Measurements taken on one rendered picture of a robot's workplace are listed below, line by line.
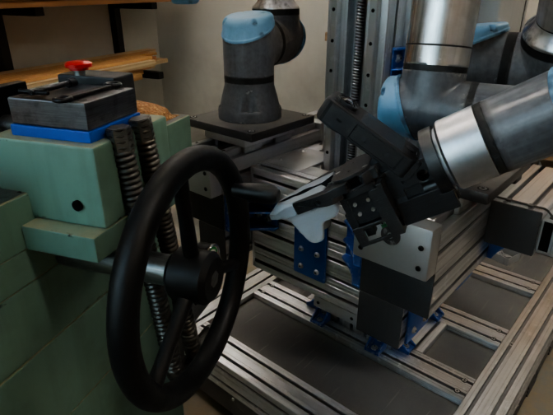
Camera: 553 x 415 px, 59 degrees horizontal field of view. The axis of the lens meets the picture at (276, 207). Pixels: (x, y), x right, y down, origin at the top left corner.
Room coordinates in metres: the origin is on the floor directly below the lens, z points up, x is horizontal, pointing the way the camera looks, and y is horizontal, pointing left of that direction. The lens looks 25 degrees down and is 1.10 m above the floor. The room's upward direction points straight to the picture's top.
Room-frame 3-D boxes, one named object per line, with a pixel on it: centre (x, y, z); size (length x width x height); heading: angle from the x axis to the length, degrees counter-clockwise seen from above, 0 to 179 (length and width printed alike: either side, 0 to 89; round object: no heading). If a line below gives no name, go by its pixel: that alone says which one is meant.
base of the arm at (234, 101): (1.15, 0.06, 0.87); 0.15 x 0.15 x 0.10
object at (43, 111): (0.55, 0.22, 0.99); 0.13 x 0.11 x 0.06; 161
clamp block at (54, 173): (0.54, 0.22, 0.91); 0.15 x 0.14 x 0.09; 161
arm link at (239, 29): (1.16, 0.06, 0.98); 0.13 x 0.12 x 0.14; 153
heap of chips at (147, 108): (0.81, 0.24, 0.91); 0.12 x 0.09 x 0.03; 71
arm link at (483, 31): (0.83, -0.32, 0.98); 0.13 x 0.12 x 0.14; 61
